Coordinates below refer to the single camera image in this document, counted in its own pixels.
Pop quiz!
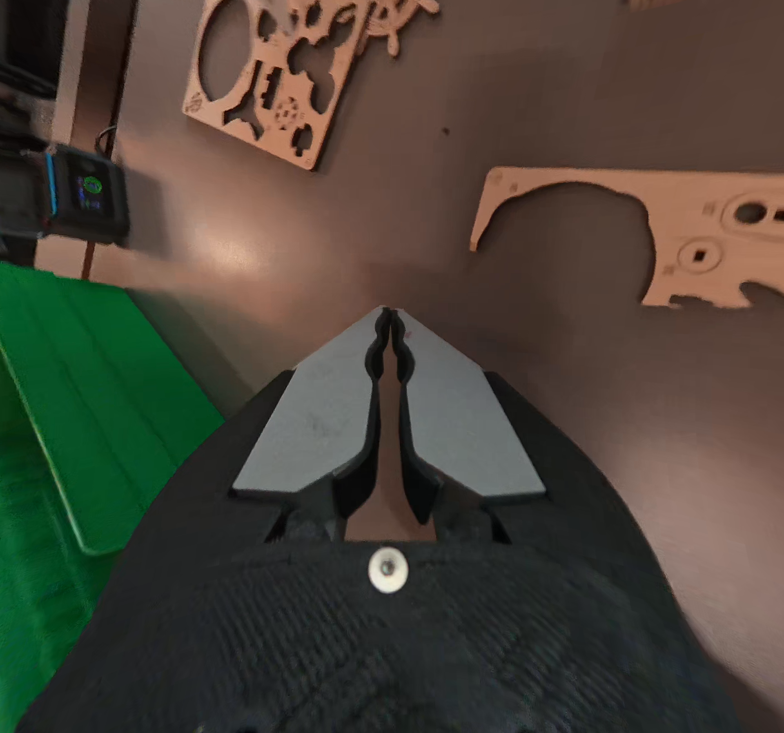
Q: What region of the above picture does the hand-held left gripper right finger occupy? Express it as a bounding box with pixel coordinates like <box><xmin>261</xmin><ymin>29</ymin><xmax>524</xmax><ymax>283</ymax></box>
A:
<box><xmin>389</xmin><ymin>307</ymin><xmax>547</xmax><ymax>526</ymax></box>

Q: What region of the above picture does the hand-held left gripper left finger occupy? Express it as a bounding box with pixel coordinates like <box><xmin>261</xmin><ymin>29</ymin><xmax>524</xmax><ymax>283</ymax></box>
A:
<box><xmin>232</xmin><ymin>306</ymin><xmax>393</xmax><ymax>522</ymax></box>

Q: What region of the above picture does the wooden sheet with gear cutouts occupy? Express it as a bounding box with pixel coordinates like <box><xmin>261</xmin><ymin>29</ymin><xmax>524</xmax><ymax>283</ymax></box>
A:
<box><xmin>183</xmin><ymin>0</ymin><xmax>370</xmax><ymax>172</ymax></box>

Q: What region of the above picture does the green plastic bin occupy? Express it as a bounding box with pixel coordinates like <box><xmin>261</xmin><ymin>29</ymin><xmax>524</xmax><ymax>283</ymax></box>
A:
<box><xmin>0</xmin><ymin>260</ymin><xmax>226</xmax><ymax>733</ymax></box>

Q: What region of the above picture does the black device with screen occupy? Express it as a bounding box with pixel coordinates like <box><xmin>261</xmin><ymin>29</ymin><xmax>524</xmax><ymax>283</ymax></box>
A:
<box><xmin>0</xmin><ymin>144</ymin><xmax>131</xmax><ymax>247</ymax></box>

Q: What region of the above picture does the wooden sheet with large cutout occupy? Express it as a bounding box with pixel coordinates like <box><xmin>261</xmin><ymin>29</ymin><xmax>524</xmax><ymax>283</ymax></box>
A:
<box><xmin>469</xmin><ymin>166</ymin><xmax>784</xmax><ymax>310</ymax></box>

